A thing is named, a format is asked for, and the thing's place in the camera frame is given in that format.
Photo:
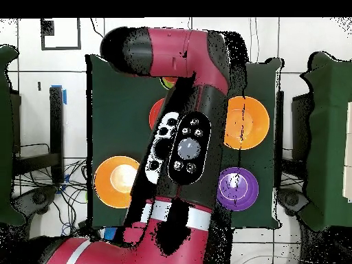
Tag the red plastic bowl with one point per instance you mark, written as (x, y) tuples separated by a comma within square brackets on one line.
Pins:
[(155, 112)]

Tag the green plastic bowl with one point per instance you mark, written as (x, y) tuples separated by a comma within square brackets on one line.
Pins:
[(165, 85)]

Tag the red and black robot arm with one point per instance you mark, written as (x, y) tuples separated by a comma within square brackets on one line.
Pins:
[(178, 55)]

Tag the dark green table cloth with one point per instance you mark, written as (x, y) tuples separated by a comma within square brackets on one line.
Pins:
[(115, 110)]

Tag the large orange plastic bowl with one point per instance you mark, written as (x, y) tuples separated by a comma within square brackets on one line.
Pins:
[(253, 123), (112, 192)]

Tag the purple plastic bowl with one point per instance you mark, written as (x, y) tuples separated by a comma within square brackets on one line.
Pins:
[(242, 192)]

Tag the black office chair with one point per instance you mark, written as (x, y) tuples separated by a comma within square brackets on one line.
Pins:
[(291, 199), (35, 200)]

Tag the green cloth covered table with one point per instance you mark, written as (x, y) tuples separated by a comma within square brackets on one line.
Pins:
[(5, 192), (330, 137)]

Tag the black metal post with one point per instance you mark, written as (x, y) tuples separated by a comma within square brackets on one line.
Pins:
[(280, 137)]

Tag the black metal frame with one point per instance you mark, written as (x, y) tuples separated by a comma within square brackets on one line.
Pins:
[(56, 132)]

